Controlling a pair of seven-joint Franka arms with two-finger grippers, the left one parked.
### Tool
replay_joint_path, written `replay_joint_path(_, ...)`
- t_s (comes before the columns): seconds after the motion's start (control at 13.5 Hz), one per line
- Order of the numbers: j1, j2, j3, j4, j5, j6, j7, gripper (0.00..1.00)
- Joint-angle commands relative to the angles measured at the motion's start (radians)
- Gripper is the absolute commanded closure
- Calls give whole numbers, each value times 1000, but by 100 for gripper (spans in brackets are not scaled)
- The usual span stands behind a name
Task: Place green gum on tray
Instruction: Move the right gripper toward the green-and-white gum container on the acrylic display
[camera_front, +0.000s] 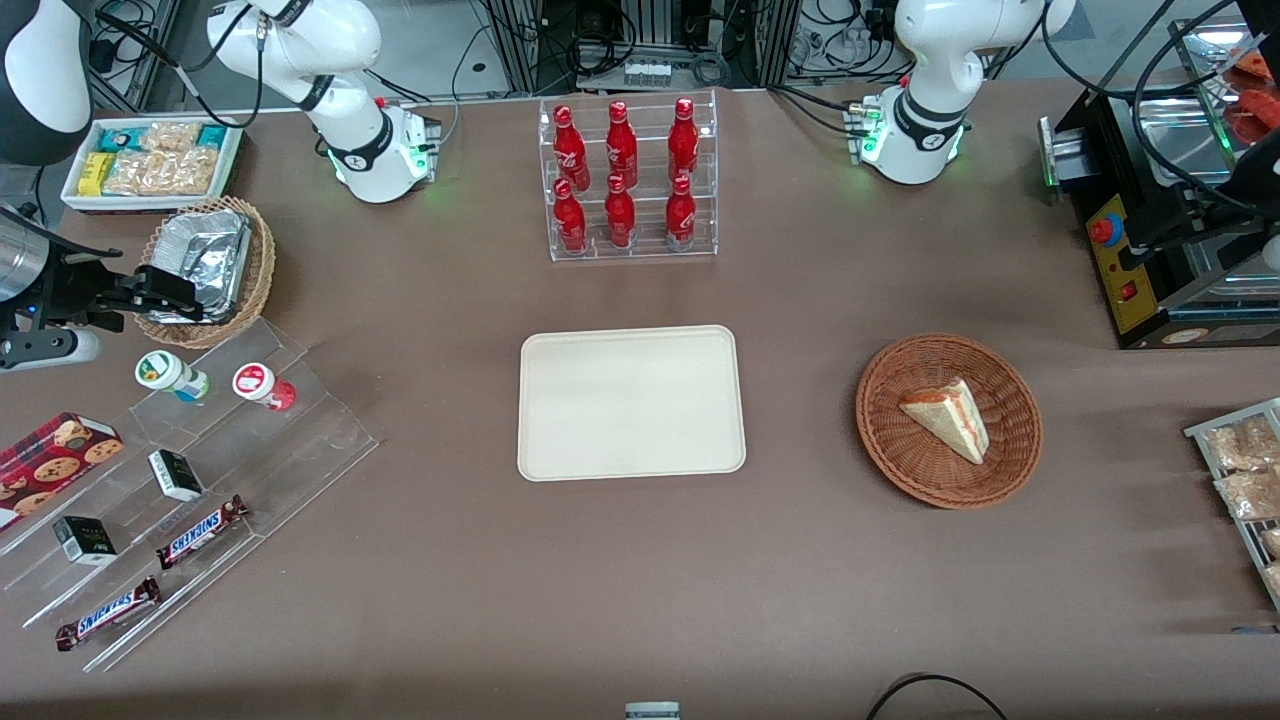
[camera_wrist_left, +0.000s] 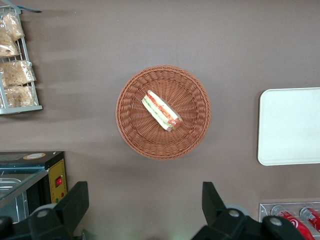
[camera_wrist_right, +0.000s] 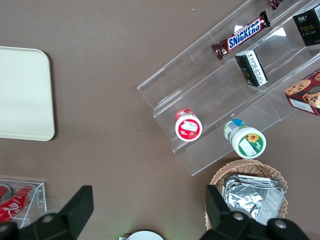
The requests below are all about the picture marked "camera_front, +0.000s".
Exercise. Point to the red emergency stop button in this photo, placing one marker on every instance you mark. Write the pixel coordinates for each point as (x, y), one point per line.
(1106, 230)

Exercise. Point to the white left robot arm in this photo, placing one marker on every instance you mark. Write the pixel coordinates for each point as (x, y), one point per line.
(915, 130)

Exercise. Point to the red lid yogurt cup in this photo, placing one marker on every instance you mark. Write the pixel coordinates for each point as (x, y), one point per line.
(258, 383)

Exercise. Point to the small black box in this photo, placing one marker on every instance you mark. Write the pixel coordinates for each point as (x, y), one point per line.
(175, 475)
(85, 540)

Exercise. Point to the wrapped triangle sandwich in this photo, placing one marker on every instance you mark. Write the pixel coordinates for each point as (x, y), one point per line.
(950, 415)

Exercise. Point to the clear acrylic bottle rack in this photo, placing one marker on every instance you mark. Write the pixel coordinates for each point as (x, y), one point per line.
(700, 240)

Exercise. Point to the black sealing machine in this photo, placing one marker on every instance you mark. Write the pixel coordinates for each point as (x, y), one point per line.
(1125, 290)

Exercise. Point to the white snack bin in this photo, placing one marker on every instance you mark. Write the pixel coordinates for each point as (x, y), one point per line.
(75, 200)

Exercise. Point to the red cola bottle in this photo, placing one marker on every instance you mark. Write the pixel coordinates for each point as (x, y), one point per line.
(683, 140)
(621, 145)
(681, 215)
(570, 150)
(620, 215)
(570, 220)

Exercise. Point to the white power strip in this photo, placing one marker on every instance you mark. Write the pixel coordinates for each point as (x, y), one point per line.
(647, 72)

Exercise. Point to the silver foil tray stack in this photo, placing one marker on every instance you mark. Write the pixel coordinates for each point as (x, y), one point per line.
(205, 255)

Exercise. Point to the tray of snack bags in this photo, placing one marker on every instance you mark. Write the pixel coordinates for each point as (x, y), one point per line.
(1215, 425)

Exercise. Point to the Snickers bar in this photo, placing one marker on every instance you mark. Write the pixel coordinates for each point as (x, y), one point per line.
(200, 533)
(108, 613)

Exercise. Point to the small grey device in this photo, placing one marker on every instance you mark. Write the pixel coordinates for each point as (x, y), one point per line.
(652, 711)

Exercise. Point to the clear acrylic tiered shelf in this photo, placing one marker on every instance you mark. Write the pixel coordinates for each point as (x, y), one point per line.
(300, 440)

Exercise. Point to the yellow snack packet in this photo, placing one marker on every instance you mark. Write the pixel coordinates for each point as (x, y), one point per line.
(96, 174)

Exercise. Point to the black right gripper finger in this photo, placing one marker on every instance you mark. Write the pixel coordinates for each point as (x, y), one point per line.
(160, 310)
(170, 283)

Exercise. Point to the brown wicker basket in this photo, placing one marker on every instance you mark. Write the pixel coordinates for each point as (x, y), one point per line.
(900, 450)

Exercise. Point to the clear snack bag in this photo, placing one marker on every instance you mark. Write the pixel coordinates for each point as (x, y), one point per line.
(1250, 495)
(1240, 445)

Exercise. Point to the red food packet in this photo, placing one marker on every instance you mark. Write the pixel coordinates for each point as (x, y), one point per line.
(1258, 115)

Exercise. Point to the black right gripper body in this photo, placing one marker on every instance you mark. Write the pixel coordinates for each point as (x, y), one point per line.
(72, 287)

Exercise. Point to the light wicker basket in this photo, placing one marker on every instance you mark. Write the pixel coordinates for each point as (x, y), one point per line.
(262, 260)

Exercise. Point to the rice cracker bag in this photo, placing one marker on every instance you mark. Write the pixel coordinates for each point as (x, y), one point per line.
(165, 172)

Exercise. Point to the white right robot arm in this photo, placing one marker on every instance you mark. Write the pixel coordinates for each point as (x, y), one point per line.
(370, 150)

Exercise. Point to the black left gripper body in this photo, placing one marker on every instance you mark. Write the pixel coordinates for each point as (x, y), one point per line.
(1196, 211)

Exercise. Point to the green lid yogurt cup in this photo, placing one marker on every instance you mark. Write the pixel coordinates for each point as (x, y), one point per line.
(165, 373)

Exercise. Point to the beige serving tray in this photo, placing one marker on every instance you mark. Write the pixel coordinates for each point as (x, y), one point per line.
(630, 400)

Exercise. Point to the red cookie box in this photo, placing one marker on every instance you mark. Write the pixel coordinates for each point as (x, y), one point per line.
(55, 455)

